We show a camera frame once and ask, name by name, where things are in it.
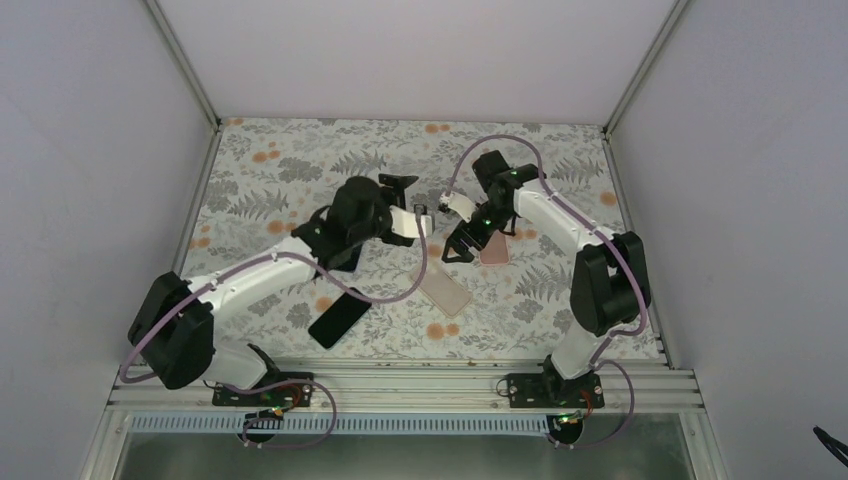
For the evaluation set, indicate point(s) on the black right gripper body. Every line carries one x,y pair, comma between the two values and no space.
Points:
481,237

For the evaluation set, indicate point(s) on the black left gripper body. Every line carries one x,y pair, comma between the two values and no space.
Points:
396,195

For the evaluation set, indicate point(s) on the pink phone case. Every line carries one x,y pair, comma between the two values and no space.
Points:
496,252

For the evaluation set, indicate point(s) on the cream phone case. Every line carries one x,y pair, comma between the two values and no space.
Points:
445,293

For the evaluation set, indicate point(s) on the black smartphone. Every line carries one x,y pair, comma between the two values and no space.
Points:
347,262
340,317

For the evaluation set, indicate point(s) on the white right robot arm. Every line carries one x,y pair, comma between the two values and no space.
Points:
609,291

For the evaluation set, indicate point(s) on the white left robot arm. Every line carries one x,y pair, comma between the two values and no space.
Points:
173,333

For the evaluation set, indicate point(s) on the floral patterned table mat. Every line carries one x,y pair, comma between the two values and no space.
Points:
271,175

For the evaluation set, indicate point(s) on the black object at edge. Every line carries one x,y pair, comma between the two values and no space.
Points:
835,447

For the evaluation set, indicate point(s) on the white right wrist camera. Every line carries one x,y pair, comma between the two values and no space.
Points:
459,204

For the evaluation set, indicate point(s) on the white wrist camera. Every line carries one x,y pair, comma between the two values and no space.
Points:
459,204
412,224

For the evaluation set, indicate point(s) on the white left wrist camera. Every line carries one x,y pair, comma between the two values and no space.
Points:
412,224

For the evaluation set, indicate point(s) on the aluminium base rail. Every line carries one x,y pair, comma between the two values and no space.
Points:
440,386

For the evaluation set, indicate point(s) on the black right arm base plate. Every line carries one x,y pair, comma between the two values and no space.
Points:
538,390

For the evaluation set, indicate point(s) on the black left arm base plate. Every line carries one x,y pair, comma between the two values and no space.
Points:
281,397

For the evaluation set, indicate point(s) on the aluminium enclosure frame post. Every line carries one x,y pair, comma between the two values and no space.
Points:
183,63

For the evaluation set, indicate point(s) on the right aluminium frame post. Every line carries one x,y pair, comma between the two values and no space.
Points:
656,47

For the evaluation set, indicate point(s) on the grey slotted cable duct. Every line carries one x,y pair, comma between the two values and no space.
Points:
344,423

